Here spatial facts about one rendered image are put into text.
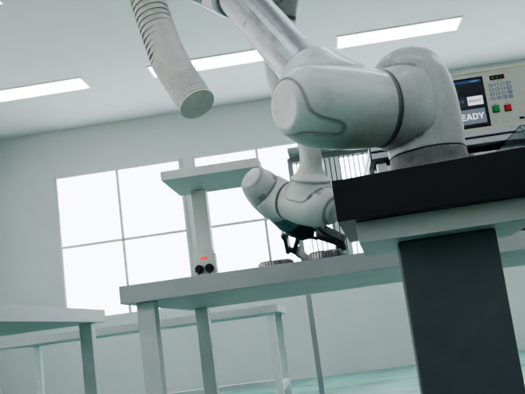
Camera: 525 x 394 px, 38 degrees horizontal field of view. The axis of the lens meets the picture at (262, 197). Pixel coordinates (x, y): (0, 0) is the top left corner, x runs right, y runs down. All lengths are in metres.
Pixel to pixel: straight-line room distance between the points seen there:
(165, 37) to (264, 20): 1.80
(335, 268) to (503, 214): 0.75
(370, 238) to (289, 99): 0.29
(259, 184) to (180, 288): 0.37
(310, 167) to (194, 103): 1.43
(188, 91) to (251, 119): 5.86
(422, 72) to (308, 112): 0.27
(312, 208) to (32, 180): 7.85
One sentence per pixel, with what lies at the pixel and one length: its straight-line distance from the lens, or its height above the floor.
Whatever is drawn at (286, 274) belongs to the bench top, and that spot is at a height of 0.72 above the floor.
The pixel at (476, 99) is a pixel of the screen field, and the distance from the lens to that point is 2.56.
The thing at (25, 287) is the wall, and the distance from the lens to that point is 9.43.
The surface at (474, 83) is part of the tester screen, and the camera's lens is 2.58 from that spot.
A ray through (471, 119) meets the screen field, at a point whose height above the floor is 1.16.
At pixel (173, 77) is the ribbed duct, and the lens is 3.30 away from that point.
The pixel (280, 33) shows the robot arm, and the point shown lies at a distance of 1.60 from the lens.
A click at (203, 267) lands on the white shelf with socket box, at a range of 2.95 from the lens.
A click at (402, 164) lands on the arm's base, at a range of 1.49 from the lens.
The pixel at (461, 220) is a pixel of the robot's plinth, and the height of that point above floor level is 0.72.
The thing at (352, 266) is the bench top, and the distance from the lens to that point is 2.03.
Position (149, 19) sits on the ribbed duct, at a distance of 3.49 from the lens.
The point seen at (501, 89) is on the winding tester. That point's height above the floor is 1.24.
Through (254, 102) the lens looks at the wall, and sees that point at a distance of 9.12.
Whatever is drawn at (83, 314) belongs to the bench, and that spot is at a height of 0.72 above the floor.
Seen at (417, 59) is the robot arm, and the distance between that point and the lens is 1.53.
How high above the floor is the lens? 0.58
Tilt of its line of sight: 10 degrees up
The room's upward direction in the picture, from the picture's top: 8 degrees counter-clockwise
